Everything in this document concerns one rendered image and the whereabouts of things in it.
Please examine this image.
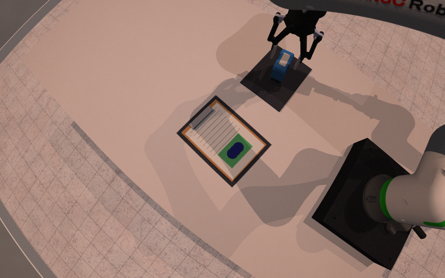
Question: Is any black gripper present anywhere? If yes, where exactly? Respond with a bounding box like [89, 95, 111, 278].
[267, 10, 324, 70]

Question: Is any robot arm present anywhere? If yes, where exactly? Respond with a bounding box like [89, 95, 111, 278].
[270, 0, 445, 239]

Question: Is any blue self-inking stamp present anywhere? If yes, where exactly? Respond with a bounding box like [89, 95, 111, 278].
[269, 49, 294, 86]

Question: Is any dark blue ink mark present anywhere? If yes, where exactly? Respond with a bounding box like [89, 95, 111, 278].
[233, 142, 244, 153]
[230, 146, 240, 156]
[227, 149, 237, 159]

